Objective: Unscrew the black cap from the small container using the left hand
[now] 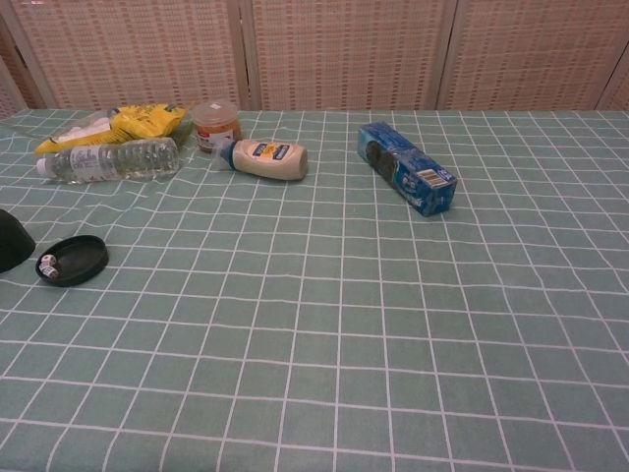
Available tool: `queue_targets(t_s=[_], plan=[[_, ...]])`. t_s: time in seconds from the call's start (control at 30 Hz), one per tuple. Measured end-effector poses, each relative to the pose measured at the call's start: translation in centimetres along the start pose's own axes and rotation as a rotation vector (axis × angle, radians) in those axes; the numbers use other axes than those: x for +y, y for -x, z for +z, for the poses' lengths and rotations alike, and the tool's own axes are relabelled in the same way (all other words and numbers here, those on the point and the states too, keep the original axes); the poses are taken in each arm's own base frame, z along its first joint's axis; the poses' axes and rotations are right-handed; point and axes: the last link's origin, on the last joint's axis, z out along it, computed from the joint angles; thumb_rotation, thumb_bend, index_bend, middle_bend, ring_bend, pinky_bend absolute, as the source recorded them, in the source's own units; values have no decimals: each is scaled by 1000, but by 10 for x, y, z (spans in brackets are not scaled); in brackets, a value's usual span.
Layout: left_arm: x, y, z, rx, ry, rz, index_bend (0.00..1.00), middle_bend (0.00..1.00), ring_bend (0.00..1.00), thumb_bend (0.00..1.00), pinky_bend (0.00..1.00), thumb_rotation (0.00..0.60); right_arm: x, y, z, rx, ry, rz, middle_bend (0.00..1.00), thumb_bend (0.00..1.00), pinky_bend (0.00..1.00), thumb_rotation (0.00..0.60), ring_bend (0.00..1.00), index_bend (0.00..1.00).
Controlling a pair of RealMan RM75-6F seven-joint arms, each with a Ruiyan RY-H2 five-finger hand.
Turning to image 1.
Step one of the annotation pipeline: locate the black round lid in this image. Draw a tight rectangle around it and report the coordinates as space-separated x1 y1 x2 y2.
35 234 110 288

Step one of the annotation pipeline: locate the green checkered tablecloth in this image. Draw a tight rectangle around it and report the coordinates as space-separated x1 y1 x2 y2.
0 107 629 472

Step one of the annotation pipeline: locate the mayonnaise squeeze bottle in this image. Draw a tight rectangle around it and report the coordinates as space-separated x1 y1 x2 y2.
213 137 310 183

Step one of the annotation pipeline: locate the blue cookie box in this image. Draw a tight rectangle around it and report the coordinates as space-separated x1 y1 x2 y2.
357 121 459 218

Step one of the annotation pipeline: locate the clear jar with brown contents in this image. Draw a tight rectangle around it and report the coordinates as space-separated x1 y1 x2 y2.
191 101 243 153

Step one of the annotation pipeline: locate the woven folding screen panel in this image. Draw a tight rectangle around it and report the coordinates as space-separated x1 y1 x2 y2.
0 27 29 119
240 0 461 112
597 48 629 112
436 0 629 112
0 0 250 112

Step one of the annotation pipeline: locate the yellow snack bag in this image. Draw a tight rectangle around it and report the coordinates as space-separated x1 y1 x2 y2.
33 102 191 156

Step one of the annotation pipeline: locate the clear plastic water bottle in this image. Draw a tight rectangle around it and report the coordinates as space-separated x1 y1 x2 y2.
35 136 181 186

